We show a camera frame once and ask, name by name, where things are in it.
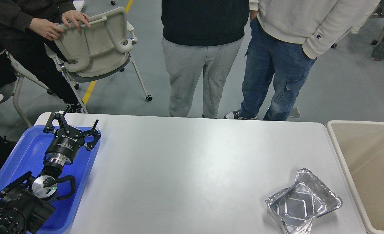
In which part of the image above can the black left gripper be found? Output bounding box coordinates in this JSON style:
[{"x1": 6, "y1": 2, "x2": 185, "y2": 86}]
[{"x1": 43, "y1": 112, "x2": 101, "y2": 167}]

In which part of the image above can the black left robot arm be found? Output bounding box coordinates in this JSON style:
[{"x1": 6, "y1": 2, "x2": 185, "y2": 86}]
[{"x1": 0, "y1": 112, "x2": 102, "y2": 234}]

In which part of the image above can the grey chair at left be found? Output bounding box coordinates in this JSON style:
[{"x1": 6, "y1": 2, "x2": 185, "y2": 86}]
[{"x1": 1, "y1": 50, "x2": 54, "y2": 128}]

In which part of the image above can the beige rolling office chair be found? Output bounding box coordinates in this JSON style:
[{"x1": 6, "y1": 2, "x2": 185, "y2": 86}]
[{"x1": 46, "y1": 6, "x2": 144, "y2": 96}]

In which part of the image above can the person in dark clothes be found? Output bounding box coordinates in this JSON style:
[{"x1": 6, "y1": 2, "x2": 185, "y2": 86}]
[{"x1": 0, "y1": 0, "x2": 90, "y2": 113}]

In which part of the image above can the person in black sweater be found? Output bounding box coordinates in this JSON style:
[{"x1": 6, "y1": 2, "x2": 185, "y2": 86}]
[{"x1": 161, "y1": 0, "x2": 249, "y2": 118}]

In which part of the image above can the person in cream hoodie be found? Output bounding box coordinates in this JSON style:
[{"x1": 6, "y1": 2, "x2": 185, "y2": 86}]
[{"x1": 224, "y1": 0, "x2": 379, "y2": 121}]

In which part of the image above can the crumpled aluminium foil tray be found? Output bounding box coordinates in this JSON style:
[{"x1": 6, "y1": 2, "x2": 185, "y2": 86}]
[{"x1": 266, "y1": 168, "x2": 343, "y2": 234}]

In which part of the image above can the beige plastic bin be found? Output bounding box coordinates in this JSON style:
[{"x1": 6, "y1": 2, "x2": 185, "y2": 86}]
[{"x1": 326, "y1": 121, "x2": 384, "y2": 234}]

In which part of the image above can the chair at top right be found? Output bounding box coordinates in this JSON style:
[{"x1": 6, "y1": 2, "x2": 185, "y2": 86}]
[{"x1": 331, "y1": 6, "x2": 384, "y2": 48}]

